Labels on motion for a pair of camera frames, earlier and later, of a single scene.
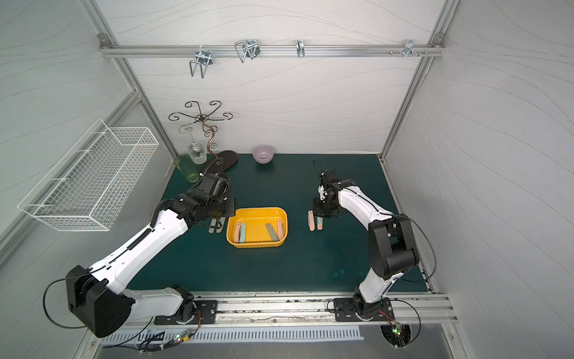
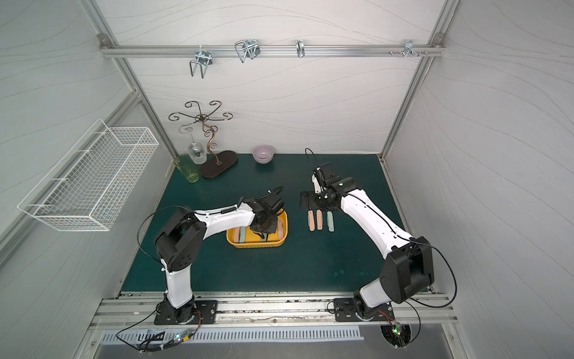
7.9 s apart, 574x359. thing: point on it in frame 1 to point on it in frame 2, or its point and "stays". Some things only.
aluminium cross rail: x=272 y=51 stays
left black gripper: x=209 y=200 to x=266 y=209
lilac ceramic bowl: x=263 y=153 stays
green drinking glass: x=188 y=168 stays
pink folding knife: x=311 y=220 stays
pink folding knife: x=280 y=229 to x=319 y=219
